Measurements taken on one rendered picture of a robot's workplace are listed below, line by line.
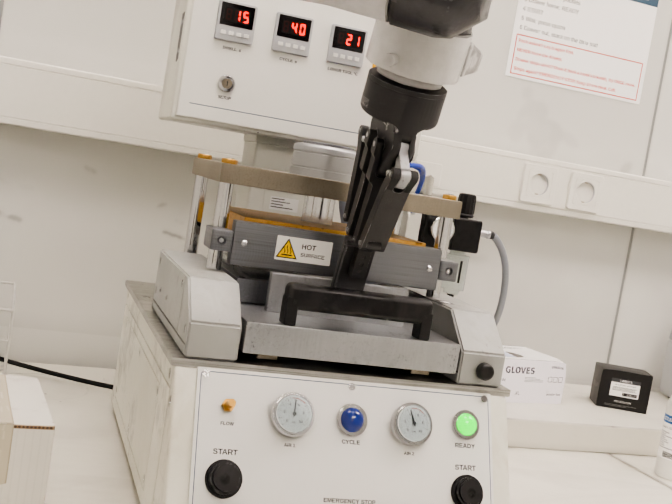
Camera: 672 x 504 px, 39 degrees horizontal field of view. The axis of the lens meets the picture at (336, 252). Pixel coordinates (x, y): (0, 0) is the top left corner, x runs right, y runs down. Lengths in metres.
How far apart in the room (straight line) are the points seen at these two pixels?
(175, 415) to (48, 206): 0.75
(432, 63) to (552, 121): 1.00
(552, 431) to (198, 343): 0.79
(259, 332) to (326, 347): 0.07
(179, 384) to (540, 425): 0.78
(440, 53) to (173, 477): 0.44
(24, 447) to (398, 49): 0.50
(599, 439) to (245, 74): 0.81
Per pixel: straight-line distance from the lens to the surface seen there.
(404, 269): 1.02
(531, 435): 1.53
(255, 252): 0.97
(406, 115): 0.87
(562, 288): 1.88
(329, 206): 1.08
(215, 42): 1.19
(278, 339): 0.90
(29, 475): 0.97
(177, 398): 0.88
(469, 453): 0.96
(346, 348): 0.92
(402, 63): 0.85
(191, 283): 0.91
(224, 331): 0.88
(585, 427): 1.58
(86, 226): 1.57
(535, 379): 1.64
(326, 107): 1.22
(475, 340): 0.98
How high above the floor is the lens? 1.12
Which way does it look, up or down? 5 degrees down
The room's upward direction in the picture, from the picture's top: 9 degrees clockwise
